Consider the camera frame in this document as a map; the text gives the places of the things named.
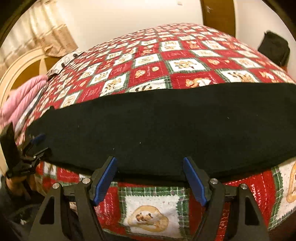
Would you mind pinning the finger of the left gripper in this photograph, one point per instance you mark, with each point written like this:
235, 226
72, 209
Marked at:
32, 141

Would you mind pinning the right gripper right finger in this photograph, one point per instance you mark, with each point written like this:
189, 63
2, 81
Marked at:
245, 220

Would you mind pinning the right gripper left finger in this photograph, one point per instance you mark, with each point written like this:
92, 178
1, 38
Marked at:
67, 212

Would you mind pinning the black pants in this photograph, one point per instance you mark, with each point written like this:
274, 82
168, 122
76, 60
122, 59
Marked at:
230, 130

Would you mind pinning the person's left hand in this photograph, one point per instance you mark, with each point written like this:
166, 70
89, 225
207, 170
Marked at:
21, 185

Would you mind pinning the red patchwork bear bedspread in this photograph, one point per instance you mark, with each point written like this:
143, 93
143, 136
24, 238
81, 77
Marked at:
175, 56

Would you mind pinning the white patterned pillow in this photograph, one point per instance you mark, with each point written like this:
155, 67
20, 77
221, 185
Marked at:
62, 63

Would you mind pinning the cream wooden headboard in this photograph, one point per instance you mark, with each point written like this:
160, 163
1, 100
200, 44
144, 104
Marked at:
35, 60

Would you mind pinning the beige patterned curtain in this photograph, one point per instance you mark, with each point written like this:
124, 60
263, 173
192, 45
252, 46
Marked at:
42, 25

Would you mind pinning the black suitcase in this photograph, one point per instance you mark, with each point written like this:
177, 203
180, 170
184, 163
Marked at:
275, 48

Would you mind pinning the brown wooden door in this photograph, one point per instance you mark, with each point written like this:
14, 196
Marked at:
220, 15

